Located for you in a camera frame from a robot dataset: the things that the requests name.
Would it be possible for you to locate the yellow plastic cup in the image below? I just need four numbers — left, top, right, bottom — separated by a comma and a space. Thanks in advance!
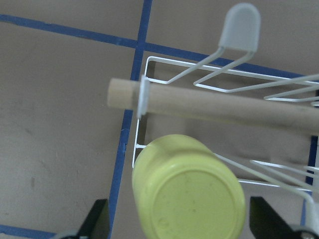
132, 134, 246, 239

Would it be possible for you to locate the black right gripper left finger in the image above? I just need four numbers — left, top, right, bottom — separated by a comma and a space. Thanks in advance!
77, 199, 110, 239

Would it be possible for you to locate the white wire cup rack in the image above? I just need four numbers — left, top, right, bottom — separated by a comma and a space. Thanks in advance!
107, 2, 319, 225

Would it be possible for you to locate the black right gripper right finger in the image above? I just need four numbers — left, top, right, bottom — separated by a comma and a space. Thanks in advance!
249, 197, 295, 239

